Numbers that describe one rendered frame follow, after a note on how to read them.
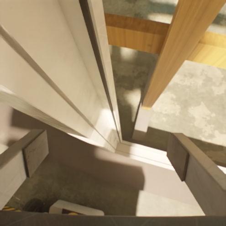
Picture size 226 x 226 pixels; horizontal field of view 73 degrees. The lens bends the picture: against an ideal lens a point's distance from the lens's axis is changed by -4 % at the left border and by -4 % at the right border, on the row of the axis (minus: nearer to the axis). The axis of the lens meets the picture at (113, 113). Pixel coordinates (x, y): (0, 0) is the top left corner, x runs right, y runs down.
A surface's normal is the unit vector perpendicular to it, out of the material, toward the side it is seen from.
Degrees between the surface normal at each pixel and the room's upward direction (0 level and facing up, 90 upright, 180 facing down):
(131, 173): 0
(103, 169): 0
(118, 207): 0
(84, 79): 90
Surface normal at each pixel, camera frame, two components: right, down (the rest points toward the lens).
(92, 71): -0.28, 0.93
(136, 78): -0.11, -0.15
